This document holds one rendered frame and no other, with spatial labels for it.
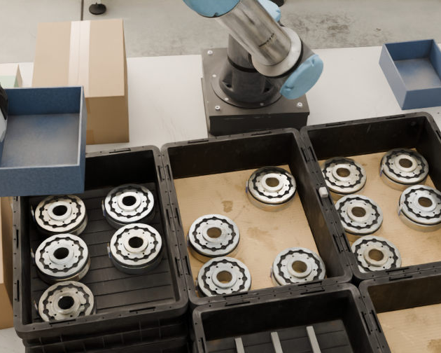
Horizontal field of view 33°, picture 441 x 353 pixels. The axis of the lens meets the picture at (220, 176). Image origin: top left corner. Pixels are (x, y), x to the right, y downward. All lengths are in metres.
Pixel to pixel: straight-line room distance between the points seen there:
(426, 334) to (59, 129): 0.78
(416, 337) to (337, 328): 0.14
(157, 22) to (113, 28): 1.47
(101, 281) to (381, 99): 0.96
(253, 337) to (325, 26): 2.26
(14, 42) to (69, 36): 1.46
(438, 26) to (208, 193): 2.18
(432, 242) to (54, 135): 0.78
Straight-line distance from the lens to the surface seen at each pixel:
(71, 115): 1.41
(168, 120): 1.92
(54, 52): 1.90
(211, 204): 1.55
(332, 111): 1.97
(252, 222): 1.53
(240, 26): 1.44
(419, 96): 2.00
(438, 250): 1.56
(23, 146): 1.37
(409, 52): 2.16
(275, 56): 1.56
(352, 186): 1.58
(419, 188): 1.61
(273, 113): 1.80
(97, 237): 1.52
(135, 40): 3.32
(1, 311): 1.53
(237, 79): 1.79
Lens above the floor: 2.03
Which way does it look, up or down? 48 degrees down
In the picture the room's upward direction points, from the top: 2 degrees clockwise
